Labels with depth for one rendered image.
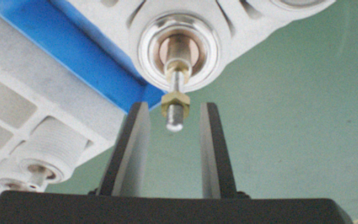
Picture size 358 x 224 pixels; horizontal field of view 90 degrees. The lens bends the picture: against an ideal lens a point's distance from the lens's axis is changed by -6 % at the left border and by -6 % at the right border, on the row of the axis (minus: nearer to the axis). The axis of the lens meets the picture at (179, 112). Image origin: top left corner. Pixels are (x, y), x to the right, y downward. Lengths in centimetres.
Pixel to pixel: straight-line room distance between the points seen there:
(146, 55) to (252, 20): 13
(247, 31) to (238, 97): 31
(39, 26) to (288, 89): 57
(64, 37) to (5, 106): 18
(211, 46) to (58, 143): 30
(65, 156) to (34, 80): 14
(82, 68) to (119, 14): 18
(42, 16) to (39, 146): 23
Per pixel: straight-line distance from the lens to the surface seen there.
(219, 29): 17
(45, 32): 42
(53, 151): 38
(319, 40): 53
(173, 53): 16
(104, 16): 26
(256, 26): 26
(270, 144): 73
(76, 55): 42
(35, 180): 40
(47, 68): 42
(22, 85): 38
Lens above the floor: 41
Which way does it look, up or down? 48 degrees down
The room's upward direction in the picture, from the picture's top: 177 degrees counter-clockwise
